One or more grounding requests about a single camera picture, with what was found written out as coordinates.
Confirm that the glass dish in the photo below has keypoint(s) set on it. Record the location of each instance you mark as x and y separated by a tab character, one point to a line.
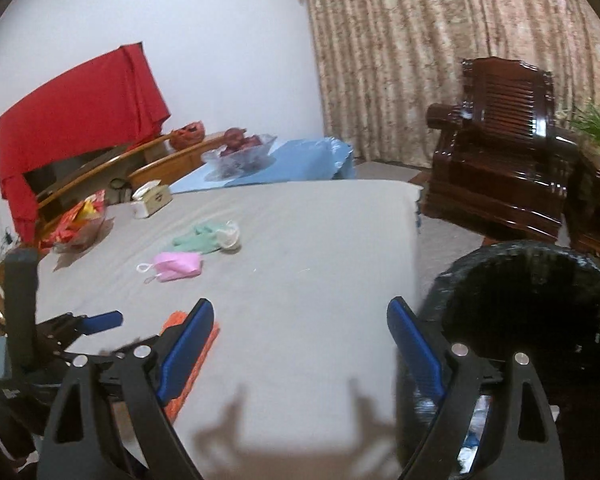
92	232

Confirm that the dark wooden armchair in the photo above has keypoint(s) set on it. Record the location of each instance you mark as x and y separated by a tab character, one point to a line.
500	175

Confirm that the red basket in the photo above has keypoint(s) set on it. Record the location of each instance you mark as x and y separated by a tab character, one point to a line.
187	136

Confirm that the black trash bin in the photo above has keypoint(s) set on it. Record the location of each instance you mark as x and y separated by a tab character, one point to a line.
530	300

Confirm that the blue tablecloth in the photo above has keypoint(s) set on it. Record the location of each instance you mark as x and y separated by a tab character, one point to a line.
300	165

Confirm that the red cloth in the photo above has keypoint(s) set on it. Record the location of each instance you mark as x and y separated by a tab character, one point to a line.
80	110

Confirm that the grey table cover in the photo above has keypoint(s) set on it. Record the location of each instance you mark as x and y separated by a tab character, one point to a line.
300	270

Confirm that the patterned beige curtain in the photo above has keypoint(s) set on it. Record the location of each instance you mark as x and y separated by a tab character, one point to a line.
430	50

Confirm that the wooden television cabinet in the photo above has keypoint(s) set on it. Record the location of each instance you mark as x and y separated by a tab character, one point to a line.
180	162

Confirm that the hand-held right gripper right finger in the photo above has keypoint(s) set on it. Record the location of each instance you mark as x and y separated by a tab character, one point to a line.
416	352

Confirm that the pink face mask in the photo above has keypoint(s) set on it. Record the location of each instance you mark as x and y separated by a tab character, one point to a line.
177	266

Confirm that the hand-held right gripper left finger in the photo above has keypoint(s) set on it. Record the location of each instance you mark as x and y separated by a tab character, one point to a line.
185	351

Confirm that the tissue box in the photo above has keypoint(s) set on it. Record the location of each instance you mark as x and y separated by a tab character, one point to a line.
152	199

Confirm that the red snack packets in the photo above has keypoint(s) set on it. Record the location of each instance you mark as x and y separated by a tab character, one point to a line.
70	225

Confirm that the green rubber glove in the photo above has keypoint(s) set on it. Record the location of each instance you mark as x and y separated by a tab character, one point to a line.
195	244
207	231

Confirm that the yellow snack packet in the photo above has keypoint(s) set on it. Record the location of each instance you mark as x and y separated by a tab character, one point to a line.
86	210

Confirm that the glass fruit bowl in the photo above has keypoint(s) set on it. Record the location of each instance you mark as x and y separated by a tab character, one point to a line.
240	165

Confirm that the long orange foam net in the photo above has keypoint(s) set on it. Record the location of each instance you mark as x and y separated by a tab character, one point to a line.
200	357

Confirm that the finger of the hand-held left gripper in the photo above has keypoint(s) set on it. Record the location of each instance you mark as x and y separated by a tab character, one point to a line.
102	322

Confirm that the dark wooden side table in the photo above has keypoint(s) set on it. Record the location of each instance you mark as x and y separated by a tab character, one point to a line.
597	200

